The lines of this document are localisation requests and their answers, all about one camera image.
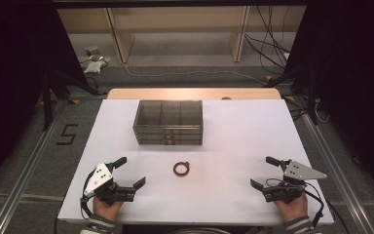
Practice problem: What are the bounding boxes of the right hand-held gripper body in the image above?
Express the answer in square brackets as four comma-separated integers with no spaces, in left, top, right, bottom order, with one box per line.
[262,159,328,205]

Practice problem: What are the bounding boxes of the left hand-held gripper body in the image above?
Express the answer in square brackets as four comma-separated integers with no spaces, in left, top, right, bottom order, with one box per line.
[83,162,136,206]

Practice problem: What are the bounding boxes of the brown braided ring bracelet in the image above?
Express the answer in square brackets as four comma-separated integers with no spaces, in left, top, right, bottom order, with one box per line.
[172,161,191,177]

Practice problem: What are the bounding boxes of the smoky clear acrylic drawer box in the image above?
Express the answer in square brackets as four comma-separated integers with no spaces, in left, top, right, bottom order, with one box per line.
[132,99,205,146]

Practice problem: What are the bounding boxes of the person's right hand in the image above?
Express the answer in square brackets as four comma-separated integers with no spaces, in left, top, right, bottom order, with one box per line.
[273,192,309,224]

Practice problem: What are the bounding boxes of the person's left hand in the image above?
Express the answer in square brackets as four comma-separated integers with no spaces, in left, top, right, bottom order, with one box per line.
[92,196,125,224]

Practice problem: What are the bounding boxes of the white table cover sheet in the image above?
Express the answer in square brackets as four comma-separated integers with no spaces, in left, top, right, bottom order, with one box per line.
[57,98,335,227]

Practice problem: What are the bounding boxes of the black stand legs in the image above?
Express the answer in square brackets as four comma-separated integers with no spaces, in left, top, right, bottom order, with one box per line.
[39,68,107,132]
[262,63,319,117]

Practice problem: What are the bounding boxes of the light wooden table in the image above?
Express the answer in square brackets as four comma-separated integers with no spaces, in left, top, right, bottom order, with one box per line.
[106,87,282,100]

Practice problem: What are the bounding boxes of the white cloth bag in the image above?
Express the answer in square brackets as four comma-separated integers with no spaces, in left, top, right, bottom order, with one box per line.
[80,54,111,74]

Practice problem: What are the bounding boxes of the black curtain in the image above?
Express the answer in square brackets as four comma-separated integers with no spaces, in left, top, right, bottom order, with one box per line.
[283,0,374,211]
[0,0,90,198]

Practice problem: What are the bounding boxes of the small grey floor box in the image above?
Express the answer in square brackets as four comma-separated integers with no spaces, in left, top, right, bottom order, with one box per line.
[84,46,100,57]

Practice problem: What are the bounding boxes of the light wooden shelf unit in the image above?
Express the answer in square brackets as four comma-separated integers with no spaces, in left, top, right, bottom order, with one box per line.
[56,5,307,64]

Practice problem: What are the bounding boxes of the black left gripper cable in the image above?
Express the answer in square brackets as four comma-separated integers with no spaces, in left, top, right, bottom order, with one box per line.
[79,170,95,220]

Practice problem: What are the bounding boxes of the metal floor rail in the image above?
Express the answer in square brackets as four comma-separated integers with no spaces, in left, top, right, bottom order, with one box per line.
[0,99,70,234]
[301,113,374,234]

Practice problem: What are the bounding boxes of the short white looped cable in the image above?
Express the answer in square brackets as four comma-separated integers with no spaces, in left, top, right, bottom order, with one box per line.
[314,97,331,124]

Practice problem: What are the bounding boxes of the bundle of black cables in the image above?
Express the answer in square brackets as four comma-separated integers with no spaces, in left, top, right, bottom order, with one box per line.
[243,5,291,72]

